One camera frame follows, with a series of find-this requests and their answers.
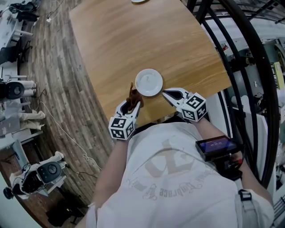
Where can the cream padded robot legs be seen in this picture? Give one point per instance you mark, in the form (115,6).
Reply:
(31,119)

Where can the black device mount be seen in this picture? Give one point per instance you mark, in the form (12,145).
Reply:
(229,167)

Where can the person's white t-shirt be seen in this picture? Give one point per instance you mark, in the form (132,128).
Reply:
(167,200)

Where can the yellow-green box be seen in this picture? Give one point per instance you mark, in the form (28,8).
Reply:
(277,73)

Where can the person's right forearm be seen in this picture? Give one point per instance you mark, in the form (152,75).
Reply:
(208,131)

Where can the brown cloth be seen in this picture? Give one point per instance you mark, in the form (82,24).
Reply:
(133,98)

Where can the person's left forearm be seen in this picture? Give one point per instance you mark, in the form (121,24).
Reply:
(107,169)

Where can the black screen device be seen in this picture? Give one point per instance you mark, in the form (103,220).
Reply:
(213,144)

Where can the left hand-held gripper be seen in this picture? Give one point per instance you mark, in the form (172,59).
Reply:
(121,129)

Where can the black office chair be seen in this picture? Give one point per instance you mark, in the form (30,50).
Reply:
(11,54)
(66,209)

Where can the white plate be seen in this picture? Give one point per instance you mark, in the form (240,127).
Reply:
(148,82)
(138,1)

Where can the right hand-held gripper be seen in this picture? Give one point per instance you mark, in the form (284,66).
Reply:
(194,104)

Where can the white humanoid robot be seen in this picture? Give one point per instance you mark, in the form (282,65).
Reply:
(13,90)
(44,171)

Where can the white desk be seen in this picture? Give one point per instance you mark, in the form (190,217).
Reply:
(9,26)

